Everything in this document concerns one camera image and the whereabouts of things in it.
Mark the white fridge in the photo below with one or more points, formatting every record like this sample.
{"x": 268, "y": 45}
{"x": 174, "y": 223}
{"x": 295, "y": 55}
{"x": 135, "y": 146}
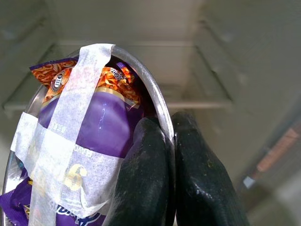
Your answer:
{"x": 145, "y": 18}

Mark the round steel bowl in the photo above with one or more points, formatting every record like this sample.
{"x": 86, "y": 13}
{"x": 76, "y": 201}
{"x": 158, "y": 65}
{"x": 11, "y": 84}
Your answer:
{"x": 150, "y": 77}

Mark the white paper tape strip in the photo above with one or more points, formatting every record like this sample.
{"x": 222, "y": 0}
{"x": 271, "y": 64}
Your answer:
{"x": 58, "y": 146}
{"x": 77, "y": 82}

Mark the glass fridge shelf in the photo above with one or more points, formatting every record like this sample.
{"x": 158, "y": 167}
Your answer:
{"x": 185, "y": 61}

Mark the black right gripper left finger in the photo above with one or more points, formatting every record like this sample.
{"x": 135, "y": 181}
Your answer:
{"x": 145, "y": 176}

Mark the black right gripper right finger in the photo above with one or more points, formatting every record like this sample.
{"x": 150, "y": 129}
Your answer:
{"x": 202, "y": 183}

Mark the small purple snack packet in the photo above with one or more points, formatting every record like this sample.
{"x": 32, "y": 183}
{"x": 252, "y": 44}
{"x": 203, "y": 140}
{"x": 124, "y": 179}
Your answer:
{"x": 14, "y": 203}

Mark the large purple noodle packet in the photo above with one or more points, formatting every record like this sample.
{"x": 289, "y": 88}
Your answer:
{"x": 105, "y": 122}

